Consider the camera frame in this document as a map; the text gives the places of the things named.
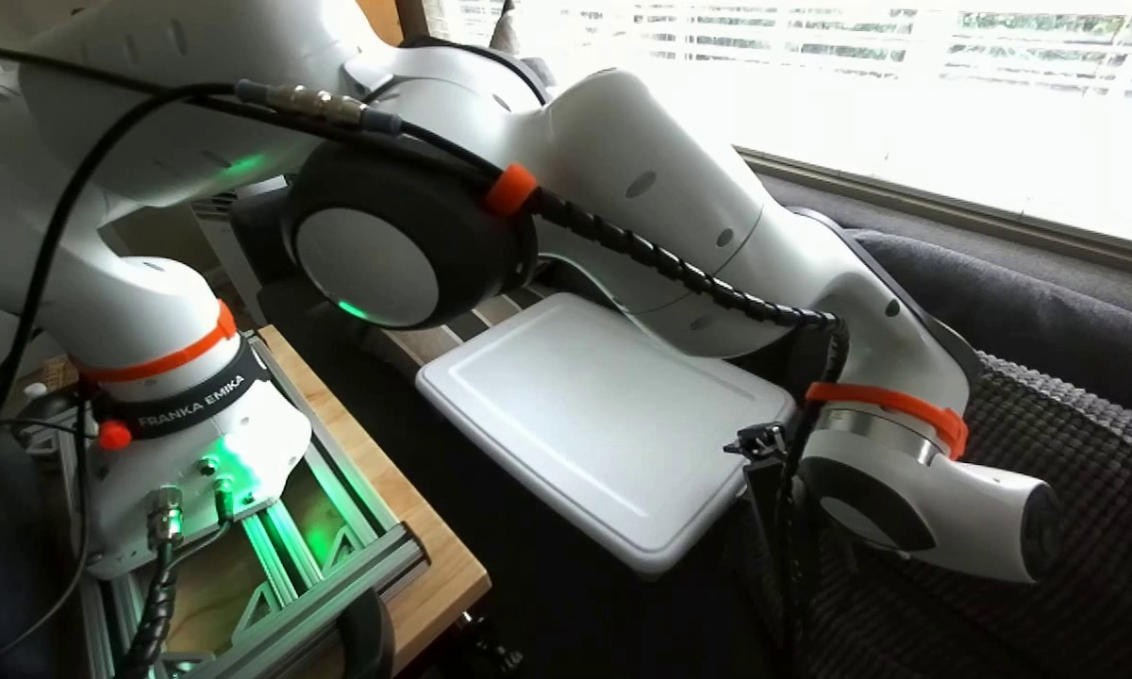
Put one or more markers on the green aluminium mounting frame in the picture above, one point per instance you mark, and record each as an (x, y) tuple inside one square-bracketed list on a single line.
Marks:
[(257, 593)]

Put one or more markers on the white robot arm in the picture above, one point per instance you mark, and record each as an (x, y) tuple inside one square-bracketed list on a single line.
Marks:
[(420, 181)]

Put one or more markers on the striped flat cushion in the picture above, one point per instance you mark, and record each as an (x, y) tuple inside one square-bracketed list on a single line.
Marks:
[(410, 352)]

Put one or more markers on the wooden side table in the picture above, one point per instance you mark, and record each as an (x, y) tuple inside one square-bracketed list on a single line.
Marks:
[(435, 601)]

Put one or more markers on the dark textured cushion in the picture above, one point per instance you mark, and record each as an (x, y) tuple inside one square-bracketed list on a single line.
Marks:
[(882, 615)]

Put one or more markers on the dark grey sofa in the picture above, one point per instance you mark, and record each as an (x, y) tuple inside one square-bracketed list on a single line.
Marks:
[(566, 604)]

